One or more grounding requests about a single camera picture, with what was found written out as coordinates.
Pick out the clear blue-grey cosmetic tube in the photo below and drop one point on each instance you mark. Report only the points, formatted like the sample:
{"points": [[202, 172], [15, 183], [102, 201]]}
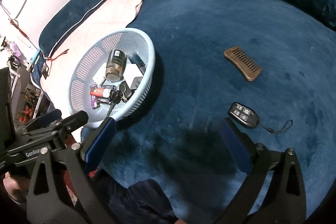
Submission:
{"points": [[135, 59]]}

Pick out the black four-button key fob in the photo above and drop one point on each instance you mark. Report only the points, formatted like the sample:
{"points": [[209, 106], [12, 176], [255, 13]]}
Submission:
{"points": [[248, 118]]}

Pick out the dark green labelled jar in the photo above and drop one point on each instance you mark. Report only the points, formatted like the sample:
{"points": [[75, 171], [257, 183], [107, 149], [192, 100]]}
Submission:
{"points": [[115, 65]]}

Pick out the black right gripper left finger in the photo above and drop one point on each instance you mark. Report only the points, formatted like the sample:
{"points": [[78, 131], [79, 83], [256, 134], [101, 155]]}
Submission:
{"points": [[48, 200]]}

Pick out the white plug adapter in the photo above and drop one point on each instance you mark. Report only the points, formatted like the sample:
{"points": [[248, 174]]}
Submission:
{"points": [[99, 76]]}

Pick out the brown wooden comb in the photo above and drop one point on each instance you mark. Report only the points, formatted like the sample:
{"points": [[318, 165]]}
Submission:
{"points": [[247, 67]]}

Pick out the black oval key pouch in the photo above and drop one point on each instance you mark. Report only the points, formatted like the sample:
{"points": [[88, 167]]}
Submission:
{"points": [[136, 83]]}

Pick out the person's left hand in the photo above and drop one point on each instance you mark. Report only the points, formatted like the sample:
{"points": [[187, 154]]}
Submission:
{"points": [[16, 187]]}

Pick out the black car key with ring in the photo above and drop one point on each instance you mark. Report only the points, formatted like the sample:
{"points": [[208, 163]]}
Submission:
{"points": [[120, 93]]}

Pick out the navy piped cushion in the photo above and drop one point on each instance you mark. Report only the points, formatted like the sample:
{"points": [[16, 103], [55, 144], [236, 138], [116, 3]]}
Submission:
{"points": [[70, 17]]}

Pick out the purple lighter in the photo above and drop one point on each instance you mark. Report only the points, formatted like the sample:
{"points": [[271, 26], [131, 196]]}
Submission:
{"points": [[96, 102]]}

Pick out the pink cloth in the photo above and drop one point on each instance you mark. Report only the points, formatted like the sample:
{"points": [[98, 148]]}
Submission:
{"points": [[112, 16]]}

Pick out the light blue plastic basket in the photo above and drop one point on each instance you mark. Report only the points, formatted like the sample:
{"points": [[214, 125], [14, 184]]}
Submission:
{"points": [[128, 40]]}

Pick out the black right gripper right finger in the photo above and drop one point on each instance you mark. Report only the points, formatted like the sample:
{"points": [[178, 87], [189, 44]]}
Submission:
{"points": [[273, 190]]}

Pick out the red and white lighter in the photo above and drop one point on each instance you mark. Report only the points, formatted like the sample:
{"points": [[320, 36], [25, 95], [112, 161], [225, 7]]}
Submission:
{"points": [[101, 92]]}

